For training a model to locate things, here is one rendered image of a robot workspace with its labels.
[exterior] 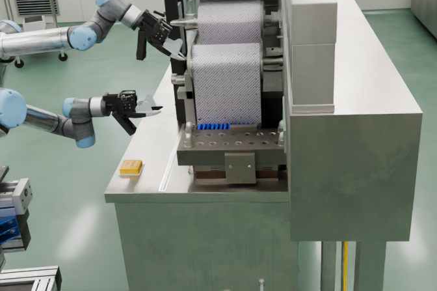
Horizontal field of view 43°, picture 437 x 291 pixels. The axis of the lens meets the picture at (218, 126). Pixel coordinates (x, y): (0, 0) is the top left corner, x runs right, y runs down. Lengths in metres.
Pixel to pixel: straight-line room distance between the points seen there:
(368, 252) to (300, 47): 0.54
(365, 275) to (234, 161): 0.65
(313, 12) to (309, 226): 0.46
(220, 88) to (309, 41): 0.96
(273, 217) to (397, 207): 0.77
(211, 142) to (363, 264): 0.75
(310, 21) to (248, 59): 0.91
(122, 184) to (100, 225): 1.45
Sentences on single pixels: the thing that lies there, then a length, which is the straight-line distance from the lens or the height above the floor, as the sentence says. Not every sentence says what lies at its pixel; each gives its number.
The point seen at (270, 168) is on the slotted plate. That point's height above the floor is 0.95.
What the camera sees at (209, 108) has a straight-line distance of 1.99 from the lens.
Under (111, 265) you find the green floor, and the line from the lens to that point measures 3.07.
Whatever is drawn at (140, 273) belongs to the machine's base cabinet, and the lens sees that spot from 2.11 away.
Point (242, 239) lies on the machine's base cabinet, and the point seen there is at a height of 0.71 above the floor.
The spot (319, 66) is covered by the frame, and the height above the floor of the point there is 1.53.
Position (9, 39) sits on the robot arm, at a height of 1.40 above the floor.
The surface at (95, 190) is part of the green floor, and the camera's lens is 3.76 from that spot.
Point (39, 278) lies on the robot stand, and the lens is 2.74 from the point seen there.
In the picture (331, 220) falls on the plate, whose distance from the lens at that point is 1.20.
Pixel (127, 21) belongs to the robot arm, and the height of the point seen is 1.42.
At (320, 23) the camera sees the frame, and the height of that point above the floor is 1.62.
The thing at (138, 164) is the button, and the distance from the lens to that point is 2.03.
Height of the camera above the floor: 1.88
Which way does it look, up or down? 25 degrees down
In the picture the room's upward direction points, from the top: 4 degrees counter-clockwise
